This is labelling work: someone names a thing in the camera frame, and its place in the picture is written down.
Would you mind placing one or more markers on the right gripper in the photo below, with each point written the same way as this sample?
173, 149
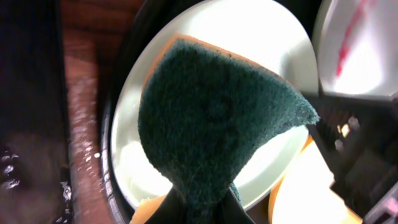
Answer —
358, 141

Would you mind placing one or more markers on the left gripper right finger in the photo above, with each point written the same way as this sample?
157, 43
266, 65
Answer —
229, 211

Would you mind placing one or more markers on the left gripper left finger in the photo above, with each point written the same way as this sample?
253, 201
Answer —
171, 210

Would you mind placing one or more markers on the light blue plate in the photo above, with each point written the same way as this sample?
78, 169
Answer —
355, 42

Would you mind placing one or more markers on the green yellow sponge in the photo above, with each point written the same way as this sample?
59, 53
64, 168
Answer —
204, 112

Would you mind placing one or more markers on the pale green plate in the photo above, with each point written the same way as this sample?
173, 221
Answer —
263, 31

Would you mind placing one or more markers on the yellow plate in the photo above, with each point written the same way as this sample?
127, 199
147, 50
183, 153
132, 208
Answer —
303, 195

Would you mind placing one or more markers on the black round tray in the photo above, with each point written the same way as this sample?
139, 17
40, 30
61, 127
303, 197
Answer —
151, 18

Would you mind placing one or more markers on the black rectangular tray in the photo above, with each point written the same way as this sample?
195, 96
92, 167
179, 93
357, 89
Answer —
35, 170

